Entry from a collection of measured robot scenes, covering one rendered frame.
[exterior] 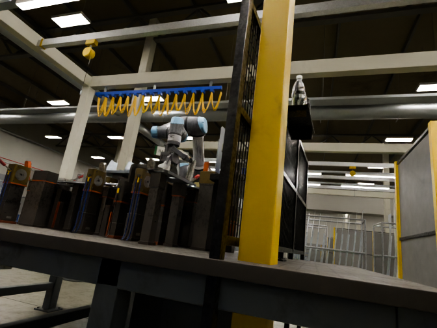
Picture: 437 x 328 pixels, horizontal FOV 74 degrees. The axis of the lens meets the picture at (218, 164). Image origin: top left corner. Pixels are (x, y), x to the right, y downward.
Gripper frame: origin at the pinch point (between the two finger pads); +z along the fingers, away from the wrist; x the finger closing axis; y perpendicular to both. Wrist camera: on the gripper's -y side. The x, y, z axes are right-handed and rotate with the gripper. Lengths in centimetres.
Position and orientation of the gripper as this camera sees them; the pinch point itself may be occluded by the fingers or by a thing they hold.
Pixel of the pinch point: (170, 177)
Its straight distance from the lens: 160.9
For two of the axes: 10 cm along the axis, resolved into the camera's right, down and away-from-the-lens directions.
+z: -1.2, 9.6, -2.6
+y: -9.2, -0.1, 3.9
